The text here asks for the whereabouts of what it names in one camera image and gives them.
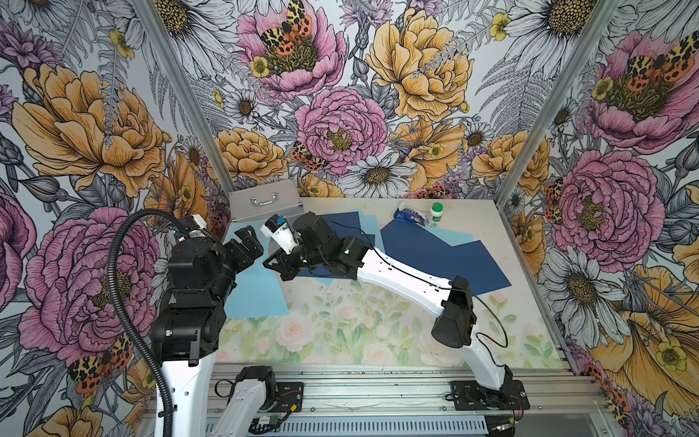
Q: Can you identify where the dark blue paper right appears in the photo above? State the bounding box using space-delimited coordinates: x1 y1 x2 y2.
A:
300 211 376 280

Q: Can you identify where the dark blue paper large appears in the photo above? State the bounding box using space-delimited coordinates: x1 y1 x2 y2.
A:
382 220 511 295

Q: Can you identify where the blue gauze bandage packet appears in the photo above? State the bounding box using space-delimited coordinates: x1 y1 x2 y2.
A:
393 201 427 227

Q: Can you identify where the black corrugated cable hose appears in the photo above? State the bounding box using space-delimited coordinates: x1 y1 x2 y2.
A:
106 208 189 437

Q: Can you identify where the floral table mat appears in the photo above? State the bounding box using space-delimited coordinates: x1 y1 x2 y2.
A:
217 278 565 370

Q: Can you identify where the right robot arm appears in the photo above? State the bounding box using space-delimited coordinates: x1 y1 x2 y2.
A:
260 212 517 410

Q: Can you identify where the aluminium rail base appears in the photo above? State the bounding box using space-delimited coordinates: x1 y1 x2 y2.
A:
202 362 621 436

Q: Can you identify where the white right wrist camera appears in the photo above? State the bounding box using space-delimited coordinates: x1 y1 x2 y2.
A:
260 214 300 255

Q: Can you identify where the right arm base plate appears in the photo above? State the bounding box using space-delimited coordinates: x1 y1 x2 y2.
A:
445 380 531 412

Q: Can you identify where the silver aluminium case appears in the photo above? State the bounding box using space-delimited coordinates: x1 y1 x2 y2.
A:
229 180 304 222

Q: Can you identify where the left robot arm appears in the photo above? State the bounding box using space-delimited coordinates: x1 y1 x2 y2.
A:
150 215 264 436

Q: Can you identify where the white bottle green cap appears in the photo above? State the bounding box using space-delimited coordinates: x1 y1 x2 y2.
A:
428 202 443 228

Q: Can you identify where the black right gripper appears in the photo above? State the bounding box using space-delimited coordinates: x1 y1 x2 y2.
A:
263 239 328 280

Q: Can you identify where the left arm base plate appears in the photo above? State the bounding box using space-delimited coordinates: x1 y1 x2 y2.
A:
260 382 305 414

